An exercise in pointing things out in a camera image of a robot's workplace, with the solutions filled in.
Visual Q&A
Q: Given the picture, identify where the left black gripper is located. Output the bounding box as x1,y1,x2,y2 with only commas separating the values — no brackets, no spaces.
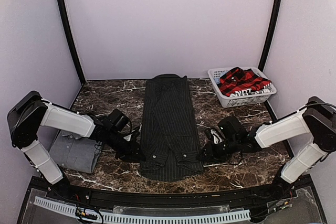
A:
106,130,146,163

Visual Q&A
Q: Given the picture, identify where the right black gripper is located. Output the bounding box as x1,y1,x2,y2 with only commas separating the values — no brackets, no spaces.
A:
196,137,239,163

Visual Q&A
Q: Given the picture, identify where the black pinstriped long sleeve shirt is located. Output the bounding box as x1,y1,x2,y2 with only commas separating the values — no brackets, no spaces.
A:
140,74,204,182

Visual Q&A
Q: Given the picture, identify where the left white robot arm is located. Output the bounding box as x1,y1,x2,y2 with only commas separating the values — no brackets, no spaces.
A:
7,90,146,201

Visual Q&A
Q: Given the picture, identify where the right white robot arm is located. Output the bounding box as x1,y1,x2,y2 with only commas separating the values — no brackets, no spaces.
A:
197,97,335,200

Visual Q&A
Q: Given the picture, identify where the folded grey shirt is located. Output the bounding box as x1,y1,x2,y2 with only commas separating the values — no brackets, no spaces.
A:
49,131,102,174

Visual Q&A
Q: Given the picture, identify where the white plastic laundry basket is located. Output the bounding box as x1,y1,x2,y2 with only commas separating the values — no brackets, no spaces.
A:
207,67,277,108

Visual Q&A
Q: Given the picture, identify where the red black plaid shirt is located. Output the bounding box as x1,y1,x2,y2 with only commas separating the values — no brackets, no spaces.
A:
218,67,272,97

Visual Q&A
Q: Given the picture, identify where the black white patterned garment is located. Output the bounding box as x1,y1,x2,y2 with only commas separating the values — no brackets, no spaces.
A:
229,83,271,98

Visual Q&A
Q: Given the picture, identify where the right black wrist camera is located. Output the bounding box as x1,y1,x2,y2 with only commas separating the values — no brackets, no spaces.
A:
217,116,248,141

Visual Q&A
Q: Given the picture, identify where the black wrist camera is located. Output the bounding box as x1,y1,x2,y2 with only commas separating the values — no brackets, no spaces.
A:
217,116,248,141
106,109,130,132

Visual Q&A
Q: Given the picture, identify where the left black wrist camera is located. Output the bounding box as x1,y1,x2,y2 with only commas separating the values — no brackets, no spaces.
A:
106,109,130,132

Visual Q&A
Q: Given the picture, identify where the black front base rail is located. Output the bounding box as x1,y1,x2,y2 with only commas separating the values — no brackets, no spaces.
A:
31,174,313,210

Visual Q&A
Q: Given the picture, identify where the white slotted cable duct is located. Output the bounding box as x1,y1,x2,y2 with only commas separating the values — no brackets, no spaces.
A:
34,196,250,223

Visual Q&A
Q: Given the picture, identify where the left black frame post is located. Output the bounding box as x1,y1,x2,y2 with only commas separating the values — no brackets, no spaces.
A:
57,0,86,85

